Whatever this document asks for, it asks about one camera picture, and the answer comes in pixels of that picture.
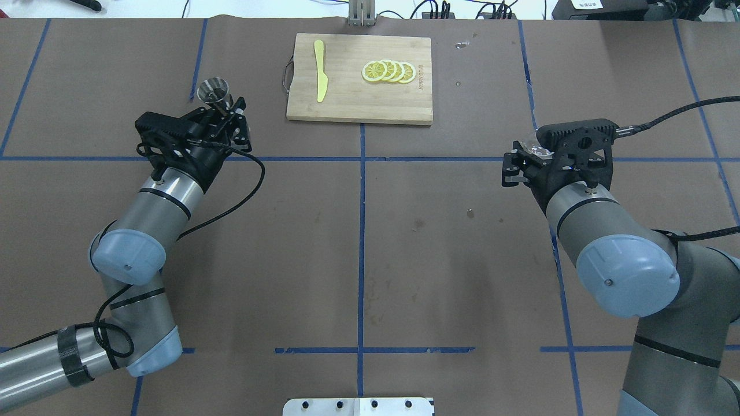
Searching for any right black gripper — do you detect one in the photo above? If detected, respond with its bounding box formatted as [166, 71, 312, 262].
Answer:
[501, 139, 613, 213]

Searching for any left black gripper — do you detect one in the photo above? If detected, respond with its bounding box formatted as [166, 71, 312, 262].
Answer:
[159, 97, 253, 194]

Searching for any steel double jigger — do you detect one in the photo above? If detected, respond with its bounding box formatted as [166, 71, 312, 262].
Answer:
[195, 77, 232, 115]

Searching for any clear glass cup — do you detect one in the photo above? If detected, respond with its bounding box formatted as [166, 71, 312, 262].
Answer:
[516, 130, 554, 161]

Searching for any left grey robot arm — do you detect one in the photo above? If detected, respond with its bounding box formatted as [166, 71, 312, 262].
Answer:
[2, 93, 251, 413]

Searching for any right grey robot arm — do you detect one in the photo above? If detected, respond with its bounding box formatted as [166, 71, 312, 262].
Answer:
[502, 142, 738, 415]

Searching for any yellow plastic knife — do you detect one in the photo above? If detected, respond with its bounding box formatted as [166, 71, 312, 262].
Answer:
[313, 39, 330, 103]

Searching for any bamboo cutting board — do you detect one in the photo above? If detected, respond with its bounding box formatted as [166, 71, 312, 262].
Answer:
[286, 32, 434, 126]

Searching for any rear lemon slice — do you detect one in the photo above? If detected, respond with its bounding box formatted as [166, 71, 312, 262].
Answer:
[397, 62, 417, 84]

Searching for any lemon slice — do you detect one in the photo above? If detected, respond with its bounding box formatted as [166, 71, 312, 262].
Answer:
[388, 61, 405, 83]
[381, 59, 399, 82]
[397, 62, 417, 84]
[361, 60, 387, 83]

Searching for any front lemon slice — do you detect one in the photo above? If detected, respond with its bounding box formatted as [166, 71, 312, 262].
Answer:
[361, 60, 387, 83]

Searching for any black box with label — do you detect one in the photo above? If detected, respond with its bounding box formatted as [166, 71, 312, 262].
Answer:
[552, 1, 649, 21]

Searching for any brown paper table cover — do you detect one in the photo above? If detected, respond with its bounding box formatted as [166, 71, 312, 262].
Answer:
[2, 16, 738, 415]

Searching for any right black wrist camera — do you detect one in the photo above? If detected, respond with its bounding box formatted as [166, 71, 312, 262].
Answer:
[535, 118, 617, 152]

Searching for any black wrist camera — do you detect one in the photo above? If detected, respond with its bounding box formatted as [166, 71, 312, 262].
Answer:
[535, 118, 617, 152]
[134, 112, 198, 173]

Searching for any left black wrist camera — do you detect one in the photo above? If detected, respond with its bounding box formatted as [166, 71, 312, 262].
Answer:
[134, 112, 198, 173]

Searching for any aluminium frame post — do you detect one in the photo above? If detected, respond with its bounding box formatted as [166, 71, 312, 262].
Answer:
[347, 0, 377, 27]

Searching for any right black braided cable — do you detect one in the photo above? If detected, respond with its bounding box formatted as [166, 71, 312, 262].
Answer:
[614, 95, 740, 240]

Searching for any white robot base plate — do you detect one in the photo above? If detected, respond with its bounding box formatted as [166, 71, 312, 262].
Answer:
[282, 397, 435, 415]

